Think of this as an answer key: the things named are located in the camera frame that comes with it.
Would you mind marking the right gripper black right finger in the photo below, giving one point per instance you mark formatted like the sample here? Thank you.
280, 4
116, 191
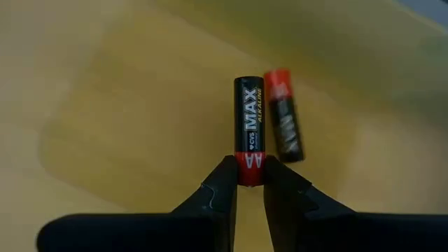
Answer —
332, 231

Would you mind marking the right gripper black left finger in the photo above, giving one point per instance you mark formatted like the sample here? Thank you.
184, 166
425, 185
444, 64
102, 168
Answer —
175, 231

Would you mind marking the black red CVS Max battery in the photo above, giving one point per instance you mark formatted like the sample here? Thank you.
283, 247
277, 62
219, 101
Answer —
285, 122
249, 122

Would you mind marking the yellow plastic bin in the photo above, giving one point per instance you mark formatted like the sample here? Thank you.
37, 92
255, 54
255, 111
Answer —
105, 105

